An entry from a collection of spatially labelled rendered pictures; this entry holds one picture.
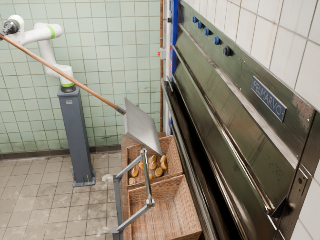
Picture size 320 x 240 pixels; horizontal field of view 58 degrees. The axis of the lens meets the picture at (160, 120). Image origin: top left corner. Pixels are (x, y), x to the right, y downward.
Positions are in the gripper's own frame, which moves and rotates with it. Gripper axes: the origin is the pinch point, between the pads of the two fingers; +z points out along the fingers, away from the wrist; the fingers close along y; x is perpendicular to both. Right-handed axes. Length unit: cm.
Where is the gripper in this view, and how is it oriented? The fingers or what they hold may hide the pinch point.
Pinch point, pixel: (2, 35)
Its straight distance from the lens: 219.7
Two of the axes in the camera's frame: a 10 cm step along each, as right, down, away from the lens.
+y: -6.4, 7.0, 3.2
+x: -7.5, -4.9, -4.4
